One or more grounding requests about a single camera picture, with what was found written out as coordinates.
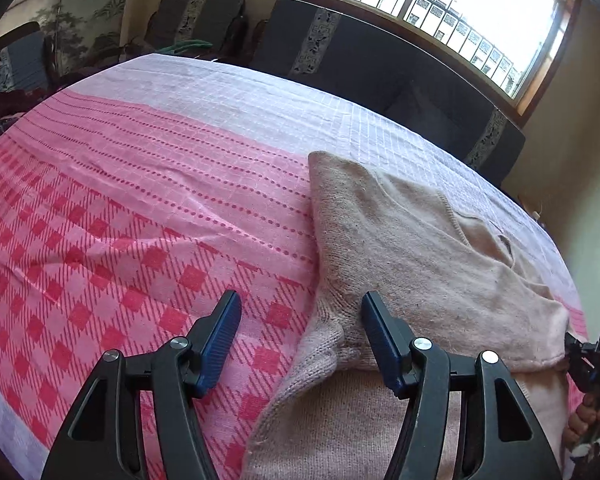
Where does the pink checked bedsheet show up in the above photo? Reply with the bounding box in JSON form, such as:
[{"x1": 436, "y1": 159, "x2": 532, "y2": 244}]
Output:
[{"x1": 0, "y1": 52, "x2": 588, "y2": 480}]

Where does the person's right hand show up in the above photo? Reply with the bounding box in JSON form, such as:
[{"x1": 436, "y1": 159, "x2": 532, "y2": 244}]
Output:
[{"x1": 563, "y1": 401, "x2": 600, "y2": 450}]

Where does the dark clothes pile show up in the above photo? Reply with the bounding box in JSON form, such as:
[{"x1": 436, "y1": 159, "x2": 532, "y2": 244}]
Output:
[{"x1": 0, "y1": 87, "x2": 48, "y2": 122}]

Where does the dark wooden chair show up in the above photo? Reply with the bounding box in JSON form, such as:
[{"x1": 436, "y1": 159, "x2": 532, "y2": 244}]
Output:
[{"x1": 0, "y1": 22, "x2": 57, "y2": 106}]

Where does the dark sofa with patterned stripes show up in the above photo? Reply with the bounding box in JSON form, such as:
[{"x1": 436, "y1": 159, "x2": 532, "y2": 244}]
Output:
[{"x1": 252, "y1": 0, "x2": 526, "y2": 186}]

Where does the dark armchair with patterned stripe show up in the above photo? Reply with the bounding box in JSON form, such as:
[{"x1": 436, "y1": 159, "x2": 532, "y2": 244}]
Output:
[{"x1": 145, "y1": 0, "x2": 248, "y2": 61}]

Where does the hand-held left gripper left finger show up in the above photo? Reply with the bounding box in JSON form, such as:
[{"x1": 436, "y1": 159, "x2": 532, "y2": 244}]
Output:
[{"x1": 40, "y1": 290, "x2": 243, "y2": 480}]

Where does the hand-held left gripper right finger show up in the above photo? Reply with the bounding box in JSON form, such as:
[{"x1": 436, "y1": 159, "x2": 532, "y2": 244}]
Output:
[{"x1": 361, "y1": 291, "x2": 563, "y2": 480}]

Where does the painted folding screen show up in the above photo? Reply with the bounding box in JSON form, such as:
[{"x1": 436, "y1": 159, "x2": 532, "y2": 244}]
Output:
[{"x1": 0, "y1": 0, "x2": 131, "y2": 78}]

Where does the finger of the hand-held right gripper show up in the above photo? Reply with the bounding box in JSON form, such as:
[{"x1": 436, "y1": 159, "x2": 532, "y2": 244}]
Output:
[{"x1": 563, "y1": 331, "x2": 600, "y2": 397}]

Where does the pink knitted sweater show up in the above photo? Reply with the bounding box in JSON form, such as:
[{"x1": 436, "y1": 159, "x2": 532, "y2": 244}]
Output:
[{"x1": 242, "y1": 150, "x2": 571, "y2": 480}]

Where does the green hose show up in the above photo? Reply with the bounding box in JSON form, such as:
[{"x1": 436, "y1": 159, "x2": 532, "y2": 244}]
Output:
[{"x1": 159, "y1": 38, "x2": 215, "y2": 57}]

